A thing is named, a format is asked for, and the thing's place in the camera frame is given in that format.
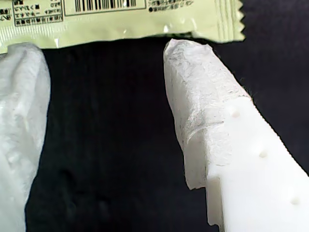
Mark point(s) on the snack bar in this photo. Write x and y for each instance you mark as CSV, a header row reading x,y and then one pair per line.
x,y
120,26

